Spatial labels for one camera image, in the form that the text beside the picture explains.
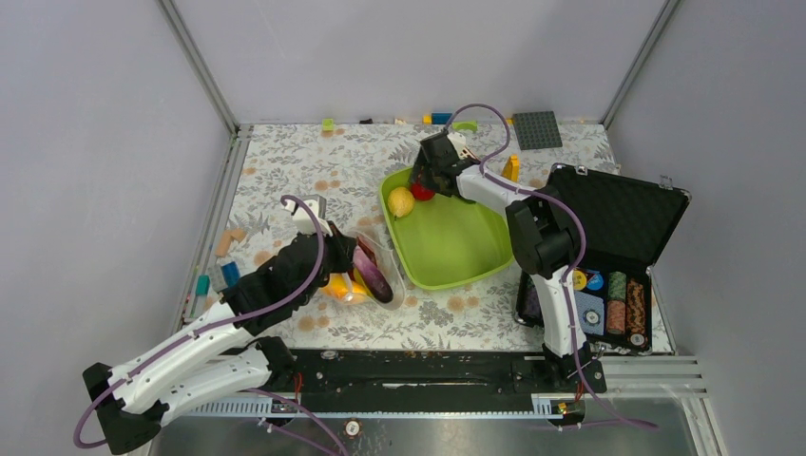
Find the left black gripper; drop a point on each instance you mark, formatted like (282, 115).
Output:
(343, 245)

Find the black open case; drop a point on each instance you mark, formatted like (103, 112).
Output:
(627, 224)

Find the yellow blue brick tower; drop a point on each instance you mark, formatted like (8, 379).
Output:
(511, 170)

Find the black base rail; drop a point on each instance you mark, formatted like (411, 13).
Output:
(356, 382)

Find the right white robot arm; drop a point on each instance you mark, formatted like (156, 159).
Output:
(546, 236)

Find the teal block at rail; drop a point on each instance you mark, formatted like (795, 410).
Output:
(202, 285)

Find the L-shaped wooden block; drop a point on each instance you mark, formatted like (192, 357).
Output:
(227, 239)

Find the blue yellow brick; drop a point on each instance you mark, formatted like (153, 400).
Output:
(437, 118)

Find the yellow orange mango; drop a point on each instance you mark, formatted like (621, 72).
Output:
(343, 289)

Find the grey building brick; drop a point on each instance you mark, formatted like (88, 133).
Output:
(216, 278)

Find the purple eggplant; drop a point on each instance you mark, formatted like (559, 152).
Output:
(375, 282)

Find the green arch brick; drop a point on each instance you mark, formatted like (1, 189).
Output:
(471, 126)

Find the clear zip top bag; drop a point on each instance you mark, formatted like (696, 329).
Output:
(387, 264)

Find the green plastic tray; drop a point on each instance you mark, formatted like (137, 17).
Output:
(446, 243)

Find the blue building brick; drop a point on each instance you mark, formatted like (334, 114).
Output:
(230, 273)

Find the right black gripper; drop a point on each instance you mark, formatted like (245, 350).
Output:
(422, 161)

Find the red strawberry bunch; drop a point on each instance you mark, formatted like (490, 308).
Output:
(367, 250)

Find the grey building baseplate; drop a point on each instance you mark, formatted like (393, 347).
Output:
(537, 130)

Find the red pomegranate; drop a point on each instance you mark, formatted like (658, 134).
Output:
(420, 192)

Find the yellow lemon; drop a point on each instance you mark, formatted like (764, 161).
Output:
(400, 202)

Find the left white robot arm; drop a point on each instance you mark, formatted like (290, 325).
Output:
(223, 350)

